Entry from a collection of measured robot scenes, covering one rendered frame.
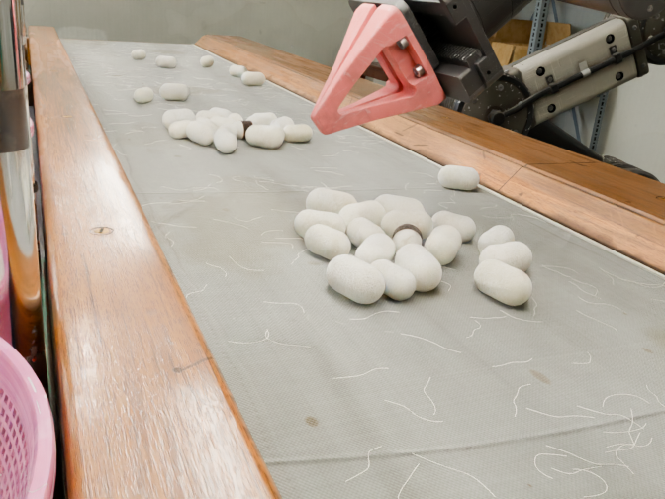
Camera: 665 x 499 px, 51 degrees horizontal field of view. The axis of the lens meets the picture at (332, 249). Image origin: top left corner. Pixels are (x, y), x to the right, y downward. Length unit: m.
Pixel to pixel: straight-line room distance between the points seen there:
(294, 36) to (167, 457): 5.24
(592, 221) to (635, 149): 2.71
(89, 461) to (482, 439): 0.14
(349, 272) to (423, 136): 0.40
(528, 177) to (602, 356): 0.27
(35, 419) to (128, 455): 0.03
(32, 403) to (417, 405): 0.14
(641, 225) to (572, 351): 0.18
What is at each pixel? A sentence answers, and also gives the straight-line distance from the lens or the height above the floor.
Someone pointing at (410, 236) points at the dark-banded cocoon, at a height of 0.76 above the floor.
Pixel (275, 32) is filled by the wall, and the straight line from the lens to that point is 5.37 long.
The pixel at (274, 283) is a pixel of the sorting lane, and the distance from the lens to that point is 0.38.
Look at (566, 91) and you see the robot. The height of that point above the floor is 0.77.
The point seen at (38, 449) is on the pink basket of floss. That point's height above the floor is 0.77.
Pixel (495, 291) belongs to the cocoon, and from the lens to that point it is 0.38.
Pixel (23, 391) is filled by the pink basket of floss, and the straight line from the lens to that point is 0.24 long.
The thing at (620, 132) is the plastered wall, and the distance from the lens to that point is 3.31.
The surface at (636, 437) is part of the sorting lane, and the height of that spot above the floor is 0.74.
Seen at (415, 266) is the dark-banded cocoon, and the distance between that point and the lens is 0.38.
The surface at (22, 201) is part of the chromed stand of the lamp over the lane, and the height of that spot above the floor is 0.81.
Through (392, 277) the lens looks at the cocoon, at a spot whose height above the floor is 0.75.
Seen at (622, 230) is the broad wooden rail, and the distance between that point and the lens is 0.52.
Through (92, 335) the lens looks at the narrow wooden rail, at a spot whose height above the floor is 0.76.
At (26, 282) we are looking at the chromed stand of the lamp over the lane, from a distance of 0.30.
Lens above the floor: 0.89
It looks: 21 degrees down
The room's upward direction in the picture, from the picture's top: 5 degrees clockwise
